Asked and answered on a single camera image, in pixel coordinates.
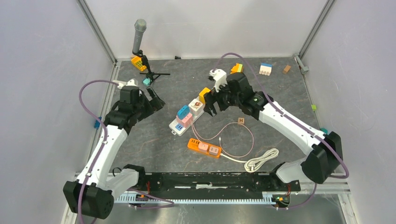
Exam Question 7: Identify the white coiled orange-strip cable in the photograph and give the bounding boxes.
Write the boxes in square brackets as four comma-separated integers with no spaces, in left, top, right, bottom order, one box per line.
[220,148,280,173]

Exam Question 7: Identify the white cube socket adapter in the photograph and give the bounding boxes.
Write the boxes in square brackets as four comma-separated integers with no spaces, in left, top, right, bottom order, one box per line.
[188,98,204,116]

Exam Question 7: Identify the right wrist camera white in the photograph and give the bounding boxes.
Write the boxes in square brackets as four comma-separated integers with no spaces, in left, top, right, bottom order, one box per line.
[209,69,227,92]

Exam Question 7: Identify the white multicolour power strip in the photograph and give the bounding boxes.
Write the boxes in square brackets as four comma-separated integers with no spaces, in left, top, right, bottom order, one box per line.
[169,97,205,136]

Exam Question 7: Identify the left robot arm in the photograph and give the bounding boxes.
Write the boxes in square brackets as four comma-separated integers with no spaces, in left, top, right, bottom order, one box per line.
[63,85,165,219]

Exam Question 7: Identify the thin pink usb cable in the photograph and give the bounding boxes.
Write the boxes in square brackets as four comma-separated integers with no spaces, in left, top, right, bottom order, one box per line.
[190,121,255,159]

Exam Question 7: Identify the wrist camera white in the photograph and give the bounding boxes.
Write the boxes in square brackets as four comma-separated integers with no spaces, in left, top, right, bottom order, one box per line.
[113,78,139,90]
[209,69,227,92]

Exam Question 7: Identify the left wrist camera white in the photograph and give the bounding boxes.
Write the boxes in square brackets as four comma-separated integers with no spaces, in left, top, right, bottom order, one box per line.
[113,78,139,90]

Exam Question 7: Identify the blue socket adapter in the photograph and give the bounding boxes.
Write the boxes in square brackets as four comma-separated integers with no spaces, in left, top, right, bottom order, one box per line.
[177,105,190,119]

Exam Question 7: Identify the blue clip left rail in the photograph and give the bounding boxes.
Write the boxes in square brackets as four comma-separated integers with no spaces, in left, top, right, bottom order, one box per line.
[94,117,102,130]

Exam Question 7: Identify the orange green toy blocks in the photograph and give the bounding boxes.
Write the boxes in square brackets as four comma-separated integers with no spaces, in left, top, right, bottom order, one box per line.
[230,63,244,74]

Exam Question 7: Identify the dusty pink usb adapter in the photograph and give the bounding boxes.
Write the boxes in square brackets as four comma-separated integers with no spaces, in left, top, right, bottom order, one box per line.
[208,146,219,156]

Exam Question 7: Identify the small pink charger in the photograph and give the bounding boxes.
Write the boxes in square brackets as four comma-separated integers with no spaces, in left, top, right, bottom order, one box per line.
[198,142,209,153]

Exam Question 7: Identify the teal clip right rail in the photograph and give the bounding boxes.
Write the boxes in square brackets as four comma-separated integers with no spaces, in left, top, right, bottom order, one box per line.
[320,127,328,134]

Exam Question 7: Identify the white blue toy block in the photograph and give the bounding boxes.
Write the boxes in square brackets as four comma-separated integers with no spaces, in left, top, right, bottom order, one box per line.
[259,63,272,76]

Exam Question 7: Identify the yellow cube socket adapter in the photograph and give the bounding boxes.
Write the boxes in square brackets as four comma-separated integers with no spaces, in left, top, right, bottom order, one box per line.
[198,87,211,104]

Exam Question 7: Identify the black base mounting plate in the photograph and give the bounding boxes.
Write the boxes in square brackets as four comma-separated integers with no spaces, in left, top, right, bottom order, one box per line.
[132,172,301,200]

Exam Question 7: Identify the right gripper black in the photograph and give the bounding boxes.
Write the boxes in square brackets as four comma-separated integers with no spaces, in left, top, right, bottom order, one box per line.
[204,79,242,117]

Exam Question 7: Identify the grey microphone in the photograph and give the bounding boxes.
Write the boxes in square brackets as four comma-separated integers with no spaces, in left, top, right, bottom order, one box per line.
[132,19,147,55]

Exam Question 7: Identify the brown wooden block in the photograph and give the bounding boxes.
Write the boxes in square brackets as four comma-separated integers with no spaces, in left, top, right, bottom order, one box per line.
[283,65,291,74]

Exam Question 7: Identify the large pink cube adapter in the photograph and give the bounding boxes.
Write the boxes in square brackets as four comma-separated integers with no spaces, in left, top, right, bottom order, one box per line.
[176,113,193,128]

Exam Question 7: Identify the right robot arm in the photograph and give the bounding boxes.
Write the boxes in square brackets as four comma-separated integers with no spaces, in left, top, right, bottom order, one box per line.
[204,69,343,190]

